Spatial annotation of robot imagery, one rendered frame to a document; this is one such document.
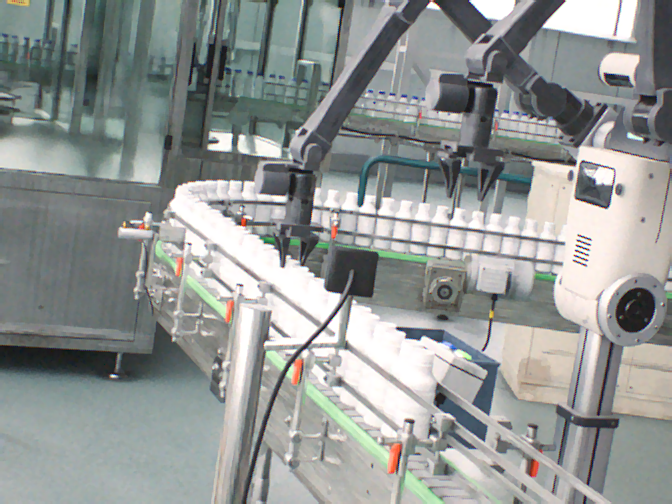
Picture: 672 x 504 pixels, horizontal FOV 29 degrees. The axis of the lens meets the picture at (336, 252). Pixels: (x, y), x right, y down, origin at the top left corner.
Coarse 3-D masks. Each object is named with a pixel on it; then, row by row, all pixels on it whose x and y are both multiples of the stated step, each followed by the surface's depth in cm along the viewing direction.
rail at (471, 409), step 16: (208, 240) 323; (224, 256) 308; (224, 288) 306; (272, 288) 274; (288, 304) 264; (288, 336) 262; (352, 352) 230; (320, 368) 244; (400, 384) 210; (368, 400) 222; (416, 400) 204; (464, 400) 205; (384, 416) 215; (480, 416) 199; (464, 432) 188; (416, 448) 203; (464, 448) 203; (480, 448) 184; (528, 448) 185; (480, 464) 198; (512, 464) 175; (544, 464) 181; (464, 480) 187; (496, 480) 193; (528, 480) 171; (576, 480) 173; (480, 496) 182; (528, 496) 185; (544, 496) 167; (592, 496) 169
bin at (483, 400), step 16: (416, 336) 337; (432, 336) 338; (448, 336) 337; (464, 352) 328; (480, 352) 320; (496, 368) 312; (448, 400) 309; (480, 400) 312; (432, 416) 308; (464, 416) 311; (432, 432) 309; (448, 432) 310; (480, 432) 314; (448, 448) 311
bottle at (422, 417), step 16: (416, 352) 210; (432, 352) 212; (416, 368) 210; (416, 384) 209; (432, 384) 210; (400, 400) 211; (432, 400) 211; (400, 416) 211; (416, 416) 210; (416, 432) 211
